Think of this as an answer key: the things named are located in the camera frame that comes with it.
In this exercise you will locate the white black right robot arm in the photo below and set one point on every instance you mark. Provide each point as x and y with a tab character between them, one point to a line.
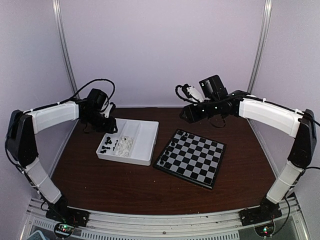
214	99

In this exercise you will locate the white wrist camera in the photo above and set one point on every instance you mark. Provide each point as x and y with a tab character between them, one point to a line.
194	94
109	109

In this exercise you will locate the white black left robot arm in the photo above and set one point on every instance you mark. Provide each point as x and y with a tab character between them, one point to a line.
22	144

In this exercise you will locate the left round circuit board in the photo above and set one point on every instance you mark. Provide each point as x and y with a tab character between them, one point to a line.
63	230

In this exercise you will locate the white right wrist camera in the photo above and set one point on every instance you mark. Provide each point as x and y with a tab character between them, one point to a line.
194	94

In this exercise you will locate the white chess piece pile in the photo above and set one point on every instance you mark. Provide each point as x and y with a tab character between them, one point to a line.
124	146

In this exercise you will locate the aluminium frame post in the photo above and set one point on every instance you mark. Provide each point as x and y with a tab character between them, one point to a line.
64	48
263	35

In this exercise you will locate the left aluminium frame post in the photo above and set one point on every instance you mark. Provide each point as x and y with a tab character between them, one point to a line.
64	48

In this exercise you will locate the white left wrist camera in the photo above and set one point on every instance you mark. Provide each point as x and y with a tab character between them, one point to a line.
109	109

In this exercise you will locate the white compartment tray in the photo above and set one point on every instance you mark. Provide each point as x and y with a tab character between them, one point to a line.
134	142

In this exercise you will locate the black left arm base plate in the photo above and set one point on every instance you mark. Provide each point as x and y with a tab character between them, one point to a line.
74	217

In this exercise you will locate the right round circuit board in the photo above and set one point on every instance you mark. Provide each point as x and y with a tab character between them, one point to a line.
264	230

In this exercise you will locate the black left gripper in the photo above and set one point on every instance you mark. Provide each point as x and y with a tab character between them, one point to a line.
109	126

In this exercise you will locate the black silver chessboard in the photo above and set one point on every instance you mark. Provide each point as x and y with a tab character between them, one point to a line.
195	159

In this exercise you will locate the right aluminium frame post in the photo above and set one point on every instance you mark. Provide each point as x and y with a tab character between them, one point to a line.
263	35

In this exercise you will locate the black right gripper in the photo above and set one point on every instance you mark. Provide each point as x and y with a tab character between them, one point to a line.
192	117

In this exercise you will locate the aluminium front rail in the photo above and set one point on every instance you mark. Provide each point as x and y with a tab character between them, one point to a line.
224	225

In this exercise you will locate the round circuit board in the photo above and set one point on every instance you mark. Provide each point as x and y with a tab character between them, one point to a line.
264	230
63	230

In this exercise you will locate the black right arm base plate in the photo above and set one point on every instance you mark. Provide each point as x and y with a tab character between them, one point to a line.
253	216

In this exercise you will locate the black chess piece pile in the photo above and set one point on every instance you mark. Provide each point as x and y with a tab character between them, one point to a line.
109	145

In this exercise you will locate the blue plastic basket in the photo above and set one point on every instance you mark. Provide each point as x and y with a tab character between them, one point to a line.
37	235

